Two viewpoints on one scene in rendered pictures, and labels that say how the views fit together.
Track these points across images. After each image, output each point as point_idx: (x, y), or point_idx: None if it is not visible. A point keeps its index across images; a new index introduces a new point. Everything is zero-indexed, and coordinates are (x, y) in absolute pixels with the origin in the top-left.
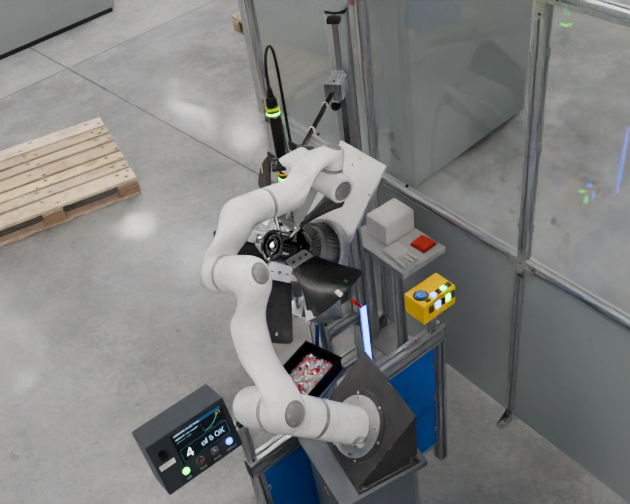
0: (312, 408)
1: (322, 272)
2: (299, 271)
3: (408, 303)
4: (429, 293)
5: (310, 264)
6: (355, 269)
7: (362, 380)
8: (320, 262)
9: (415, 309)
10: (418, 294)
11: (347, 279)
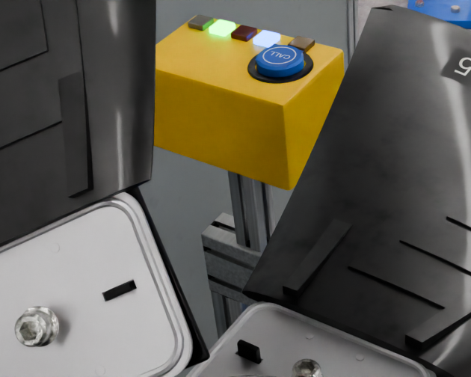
0: None
1: (428, 188)
2: (466, 328)
3: (300, 126)
4: (260, 51)
5: (365, 278)
6: (367, 37)
7: None
8: (328, 227)
9: (322, 109)
10: (286, 58)
11: (451, 59)
